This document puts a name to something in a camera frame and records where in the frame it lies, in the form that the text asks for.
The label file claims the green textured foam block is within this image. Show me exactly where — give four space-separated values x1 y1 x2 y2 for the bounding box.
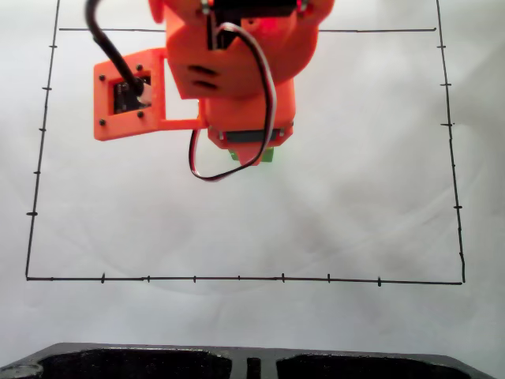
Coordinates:
229 145 276 164

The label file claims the white paper sheet with rectangle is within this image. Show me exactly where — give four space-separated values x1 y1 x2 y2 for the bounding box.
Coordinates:
0 0 505 358

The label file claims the red white black servo cable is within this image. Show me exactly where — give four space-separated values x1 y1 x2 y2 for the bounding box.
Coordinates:
188 22 279 184

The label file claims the orange gripper camera mount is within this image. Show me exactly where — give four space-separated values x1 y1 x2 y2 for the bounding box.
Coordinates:
92 47 209 142

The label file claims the black camera cable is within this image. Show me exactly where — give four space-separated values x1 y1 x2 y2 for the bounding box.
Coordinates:
84 0 146 98

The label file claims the black moulded plastic frame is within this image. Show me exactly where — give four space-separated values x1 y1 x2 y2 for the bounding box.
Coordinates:
0 342 505 379

